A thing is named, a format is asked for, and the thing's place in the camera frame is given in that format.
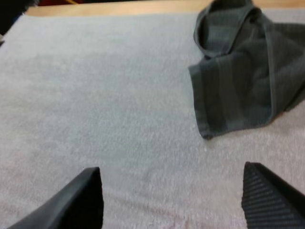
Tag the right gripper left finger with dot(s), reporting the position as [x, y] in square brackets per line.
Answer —
[78, 205]

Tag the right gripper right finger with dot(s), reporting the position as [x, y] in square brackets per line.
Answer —
[269, 200]

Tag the pile of grey-green towels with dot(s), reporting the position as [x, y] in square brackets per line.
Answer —
[243, 78]

